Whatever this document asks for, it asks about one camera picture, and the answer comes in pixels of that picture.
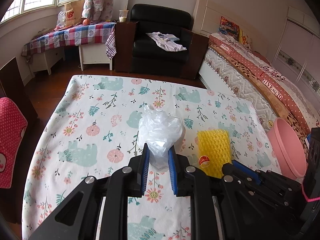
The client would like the yellow floral pillow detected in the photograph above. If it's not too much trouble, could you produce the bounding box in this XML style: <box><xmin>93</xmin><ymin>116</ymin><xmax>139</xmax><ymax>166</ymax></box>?
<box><xmin>239</xmin><ymin>30</ymin><xmax>253</xmax><ymax>50</ymax></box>

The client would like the clear plastic bag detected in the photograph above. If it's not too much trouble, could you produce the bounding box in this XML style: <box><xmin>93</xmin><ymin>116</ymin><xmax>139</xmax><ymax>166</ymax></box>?
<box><xmin>55</xmin><ymin>11</ymin><xmax>67</xmax><ymax>30</ymax></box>

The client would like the pink floral quilt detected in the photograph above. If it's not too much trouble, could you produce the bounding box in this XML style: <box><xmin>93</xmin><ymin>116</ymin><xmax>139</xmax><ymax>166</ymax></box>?
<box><xmin>209</xmin><ymin>32</ymin><xmax>320</xmax><ymax>128</ymax></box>

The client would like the plastic drink cup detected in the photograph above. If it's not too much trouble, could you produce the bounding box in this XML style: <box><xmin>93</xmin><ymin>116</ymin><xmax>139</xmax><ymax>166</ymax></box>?
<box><xmin>119</xmin><ymin>4</ymin><xmax>129</xmax><ymax>22</ymax></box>

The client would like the pink plastic basin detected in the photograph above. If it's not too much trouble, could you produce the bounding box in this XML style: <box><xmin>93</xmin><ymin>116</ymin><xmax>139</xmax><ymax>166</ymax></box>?
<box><xmin>267</xmin><ymin>117</ymin><xmax>310</xmax><ymax>178</ymax></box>

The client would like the white plastic bag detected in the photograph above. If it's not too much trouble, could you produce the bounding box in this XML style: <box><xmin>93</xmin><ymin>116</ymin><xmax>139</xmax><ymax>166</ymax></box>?
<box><xmin>138</xmin><ymin>104</ymin><xmax>186</xmax><ymax>170</ymax></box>

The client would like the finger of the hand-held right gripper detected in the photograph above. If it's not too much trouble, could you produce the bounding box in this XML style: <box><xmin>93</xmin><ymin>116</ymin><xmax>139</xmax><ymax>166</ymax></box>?
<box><xmin>222</xmin><ymin>163</ymin><xmax>265</xmax><ymax>188</ymax></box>
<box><xmin>232</xmin><ymin>160</ymin><xmax>278</xmax><ymax>178</ymax></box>

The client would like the pink printed puffer jacket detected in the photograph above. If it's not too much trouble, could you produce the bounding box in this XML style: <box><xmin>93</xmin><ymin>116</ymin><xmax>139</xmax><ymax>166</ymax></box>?
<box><xmin>82</xmin><ymin>0</ymin><xmax>113</xmax><ymax>22</ymax></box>

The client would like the white wardrobe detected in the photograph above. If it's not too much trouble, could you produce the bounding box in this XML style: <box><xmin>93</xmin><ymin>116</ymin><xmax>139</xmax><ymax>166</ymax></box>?
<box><xmin>271</xmin><ymin>6</ymin><xmax>320</xmax><ymax>93</ymax></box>

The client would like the white quilted mattress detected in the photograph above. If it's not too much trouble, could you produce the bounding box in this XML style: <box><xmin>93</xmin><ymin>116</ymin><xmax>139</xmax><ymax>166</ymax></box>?
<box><xmin>201</xmin><ymin>47</ymin><xmax>278</xmax><ymax>130</ymax></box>

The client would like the black leather armchair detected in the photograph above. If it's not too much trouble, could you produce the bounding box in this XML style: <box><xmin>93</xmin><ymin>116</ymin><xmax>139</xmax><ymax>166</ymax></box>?
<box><xmin>114</xmin><ymin>4</ymin><xmax>210</xmax><ymax>80</ymax></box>

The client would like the bed with patterned bedding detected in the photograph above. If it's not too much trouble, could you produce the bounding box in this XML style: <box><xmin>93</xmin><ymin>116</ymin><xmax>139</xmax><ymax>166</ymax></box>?
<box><xmin>194</xmin><ymin>0</ymin><xmax>320</xmax><ymax>140</ymax></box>

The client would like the purple floral cloth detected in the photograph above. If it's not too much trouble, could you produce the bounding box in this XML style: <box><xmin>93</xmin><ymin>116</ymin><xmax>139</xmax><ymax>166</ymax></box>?
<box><xmin>105</xmin><ymin>26</ymin><xmax>117</xmax><ymax>60</ymax></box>

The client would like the colourful patterned pillow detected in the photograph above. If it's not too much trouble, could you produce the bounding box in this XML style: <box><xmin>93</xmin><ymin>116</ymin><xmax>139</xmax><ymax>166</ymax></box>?
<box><xmin>219</xmin><ymin>16</ymin><xmax>240</xmax><ymax>40</ymax></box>

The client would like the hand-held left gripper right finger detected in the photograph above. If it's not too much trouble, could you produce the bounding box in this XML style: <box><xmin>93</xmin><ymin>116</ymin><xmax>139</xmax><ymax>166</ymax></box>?
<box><xmin>168</xmin><ymin>146</ymin><xmax>283</xmax><ymax>240</ymax></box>

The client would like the yellow foam net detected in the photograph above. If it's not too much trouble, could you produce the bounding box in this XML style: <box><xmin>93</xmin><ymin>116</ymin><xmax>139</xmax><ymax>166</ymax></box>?
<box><xmin>197</xmin><ymin>129</ymin><xmax>232</xmax><ymax>178</ymax></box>

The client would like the red polka dot chair cover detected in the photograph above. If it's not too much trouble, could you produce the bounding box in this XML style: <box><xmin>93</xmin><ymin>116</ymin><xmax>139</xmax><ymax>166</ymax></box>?
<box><xmin>0</xmin><ymin>97</ymin><xmax>28</xmax><ymax>189</ymax></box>

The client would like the brown leaf pattern blanket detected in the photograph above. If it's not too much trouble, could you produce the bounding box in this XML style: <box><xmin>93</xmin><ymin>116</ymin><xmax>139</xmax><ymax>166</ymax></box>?
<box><xmin>207</xmin><ymin>42</ymin><xmax>310</xmax><ymax>150</ymax></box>

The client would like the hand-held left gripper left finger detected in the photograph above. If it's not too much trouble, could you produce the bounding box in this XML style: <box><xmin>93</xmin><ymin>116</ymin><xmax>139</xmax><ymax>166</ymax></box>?
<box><xmin>29</xmin><ymin>142</ymin><xmax>150</xmax><ymax>240</ymax></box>

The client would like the brown paper bag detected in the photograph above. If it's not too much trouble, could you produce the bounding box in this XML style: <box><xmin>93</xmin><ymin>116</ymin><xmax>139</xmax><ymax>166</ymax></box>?
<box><xmin>64</xmin><ymin>0</ymin><xmax>86</xmax><ymax>27</ymax></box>

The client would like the white low drawer table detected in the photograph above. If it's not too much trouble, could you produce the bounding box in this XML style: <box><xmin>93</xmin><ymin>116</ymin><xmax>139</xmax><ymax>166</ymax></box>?
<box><xmin>30</xmin><ymin>46</ymin><xmax>66</xmax><ymax>75</ymax></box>

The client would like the white crumpled garment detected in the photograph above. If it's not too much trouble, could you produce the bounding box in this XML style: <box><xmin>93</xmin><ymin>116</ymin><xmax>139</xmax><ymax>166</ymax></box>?
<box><xmin>146</xmin><ymin>32</ymin><xmax>187</xmax><ymax>52</ymax></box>

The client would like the plaid-covered side table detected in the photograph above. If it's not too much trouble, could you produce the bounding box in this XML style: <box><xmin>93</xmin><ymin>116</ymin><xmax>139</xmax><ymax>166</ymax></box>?
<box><xmin>21</xmin><ymin>21</ymin><xmax>117</xmax><ymax>64</ymax></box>

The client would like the white side cabinet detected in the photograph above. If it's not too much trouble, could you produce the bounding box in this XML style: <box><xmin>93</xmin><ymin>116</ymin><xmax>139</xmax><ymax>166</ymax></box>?
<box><xmin>79</xmin><ymin>44</ymin><xmax>113</xmax><ymax>71</ymax></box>

